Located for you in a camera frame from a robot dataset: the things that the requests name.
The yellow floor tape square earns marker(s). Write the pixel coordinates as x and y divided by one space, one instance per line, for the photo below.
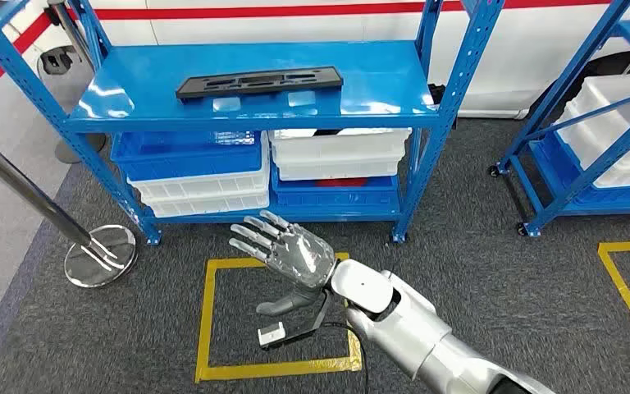
203 326
627 296

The red item in bin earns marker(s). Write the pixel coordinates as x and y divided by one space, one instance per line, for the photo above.
342 182

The blue plastic bin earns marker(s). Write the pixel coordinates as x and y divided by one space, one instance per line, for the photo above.
184 158
336 198

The red barrier belt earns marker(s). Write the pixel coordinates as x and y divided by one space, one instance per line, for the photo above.
0 68

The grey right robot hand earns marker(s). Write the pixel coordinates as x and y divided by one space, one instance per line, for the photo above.
299 255

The blue metal shelf rack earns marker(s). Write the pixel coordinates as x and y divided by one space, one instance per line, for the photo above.
146 76

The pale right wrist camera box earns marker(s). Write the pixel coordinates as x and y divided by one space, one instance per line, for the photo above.
270 334

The long black plastic part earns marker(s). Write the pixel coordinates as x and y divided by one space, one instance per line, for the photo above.
260 81

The blue wheeled shelf rack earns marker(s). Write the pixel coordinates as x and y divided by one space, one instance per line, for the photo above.
565 81

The chrome stanchion with round base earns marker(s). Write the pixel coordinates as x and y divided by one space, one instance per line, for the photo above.
100 255

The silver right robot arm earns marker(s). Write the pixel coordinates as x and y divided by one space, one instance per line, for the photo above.
418 337

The dark stanchion with round base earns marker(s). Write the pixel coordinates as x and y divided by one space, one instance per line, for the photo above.
76 152

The white car with red stripe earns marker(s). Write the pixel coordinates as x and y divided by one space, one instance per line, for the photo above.
510 54

